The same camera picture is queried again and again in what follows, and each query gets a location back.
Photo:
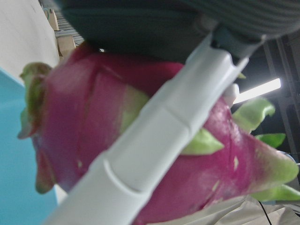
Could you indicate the light blue plastic tray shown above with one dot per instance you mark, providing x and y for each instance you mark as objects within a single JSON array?
[{"x": 14, "y": 164}]

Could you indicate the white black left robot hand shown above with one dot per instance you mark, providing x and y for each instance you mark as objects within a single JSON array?
[{"x": 164, "y": 131}]

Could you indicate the ceiling light strip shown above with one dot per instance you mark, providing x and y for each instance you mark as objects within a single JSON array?
[{"x": 260, "y": 90}]

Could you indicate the wooden block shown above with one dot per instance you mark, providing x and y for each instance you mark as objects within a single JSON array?
[{"x": 65, "y": 45}]

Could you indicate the pink green dragon fruit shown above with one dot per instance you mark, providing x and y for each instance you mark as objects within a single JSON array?
[{"x": 70, "y": 117}]

